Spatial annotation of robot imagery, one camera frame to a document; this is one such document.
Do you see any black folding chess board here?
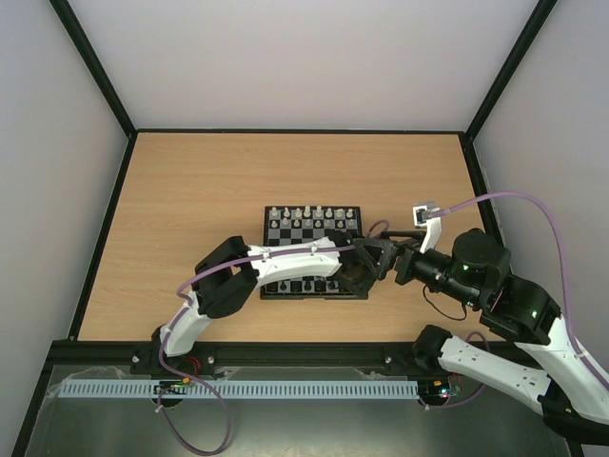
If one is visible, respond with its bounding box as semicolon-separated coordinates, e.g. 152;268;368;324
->
260;205;363;300

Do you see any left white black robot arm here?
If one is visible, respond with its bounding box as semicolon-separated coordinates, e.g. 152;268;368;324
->
159;231;380;357

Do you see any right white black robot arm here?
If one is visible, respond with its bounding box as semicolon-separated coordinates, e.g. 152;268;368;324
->
394;204;608;446

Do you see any black aluminium frame rail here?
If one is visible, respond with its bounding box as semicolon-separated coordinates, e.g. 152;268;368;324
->
44;340;449;379

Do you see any light blue slotted cable duct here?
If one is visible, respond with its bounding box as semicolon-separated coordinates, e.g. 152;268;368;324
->
58;379;419;400

